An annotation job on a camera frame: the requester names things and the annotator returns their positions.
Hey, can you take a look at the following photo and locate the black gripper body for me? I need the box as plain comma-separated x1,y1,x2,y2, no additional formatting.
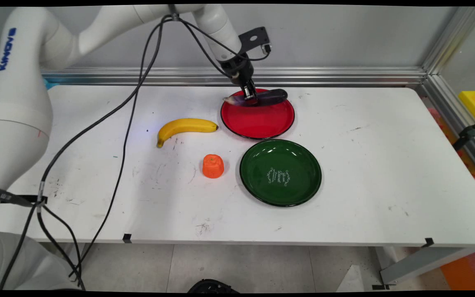
220,54,255,88

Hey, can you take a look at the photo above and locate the purple eggplant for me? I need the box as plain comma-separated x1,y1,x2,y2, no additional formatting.
223,88,288,106

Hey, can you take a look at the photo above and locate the red plate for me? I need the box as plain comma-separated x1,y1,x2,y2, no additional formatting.
220,88,296,140

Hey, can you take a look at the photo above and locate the yellow banana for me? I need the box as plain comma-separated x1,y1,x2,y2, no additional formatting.
157,118,220,148

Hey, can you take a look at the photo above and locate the orange carrot piece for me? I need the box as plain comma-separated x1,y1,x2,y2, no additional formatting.
203,154,225,179

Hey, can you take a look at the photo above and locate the green plate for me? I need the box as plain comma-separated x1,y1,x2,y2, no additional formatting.
239,139,323,207

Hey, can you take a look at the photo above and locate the black round floor object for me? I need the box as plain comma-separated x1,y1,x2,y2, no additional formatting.
187,279,240,294

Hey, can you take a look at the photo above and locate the red pink floor item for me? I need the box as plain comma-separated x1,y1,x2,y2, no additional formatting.
427,107,475,191

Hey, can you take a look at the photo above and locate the grey table leg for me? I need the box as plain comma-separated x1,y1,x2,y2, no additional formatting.
373,247,475,289

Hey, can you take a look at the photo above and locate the orange box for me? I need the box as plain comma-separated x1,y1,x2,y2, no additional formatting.
440,247,475,291

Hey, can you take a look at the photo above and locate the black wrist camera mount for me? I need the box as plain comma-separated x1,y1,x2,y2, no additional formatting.
238,26,272,57

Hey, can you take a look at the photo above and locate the aluminium horizontal frame rail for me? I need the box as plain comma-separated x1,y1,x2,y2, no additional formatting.
41,67,428,87

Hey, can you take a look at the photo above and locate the aluminium side frame rail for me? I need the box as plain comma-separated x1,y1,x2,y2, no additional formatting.
417,74,475,183

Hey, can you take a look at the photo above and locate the aluminium upright frame post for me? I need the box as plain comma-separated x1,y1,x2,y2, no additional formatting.
421,6,475,75

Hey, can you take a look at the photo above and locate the black cable strap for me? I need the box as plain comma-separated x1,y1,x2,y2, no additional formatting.
0,187,49,207

